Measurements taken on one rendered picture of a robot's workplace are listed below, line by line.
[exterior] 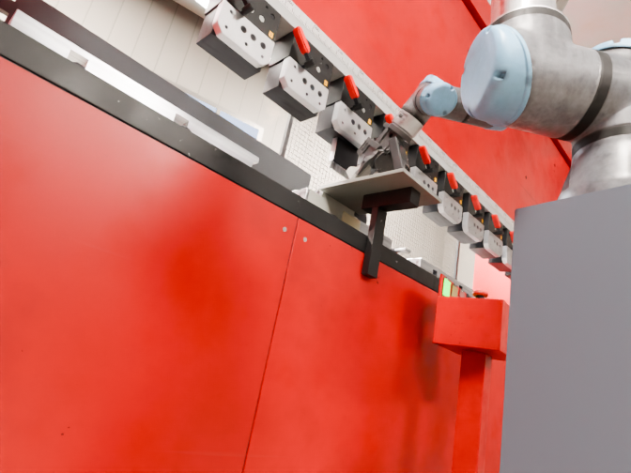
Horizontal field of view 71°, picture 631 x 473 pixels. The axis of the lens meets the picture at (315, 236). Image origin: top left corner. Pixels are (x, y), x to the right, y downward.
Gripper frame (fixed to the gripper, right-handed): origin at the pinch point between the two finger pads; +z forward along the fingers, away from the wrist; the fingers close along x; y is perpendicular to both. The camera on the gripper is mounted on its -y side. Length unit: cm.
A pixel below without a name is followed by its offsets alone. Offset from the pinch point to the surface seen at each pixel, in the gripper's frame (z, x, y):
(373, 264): 9.3, 0.8, -20.4
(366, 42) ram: -35.5, 3.7, 34.9
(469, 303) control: 2.6, -20.0, -34.5
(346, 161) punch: -4.6, -0.4, 12.4
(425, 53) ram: -50, -28, 47
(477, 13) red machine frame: -86, -60, 76
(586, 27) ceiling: -186, -228, 158
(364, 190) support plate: -2.7, 4.4, -5.8
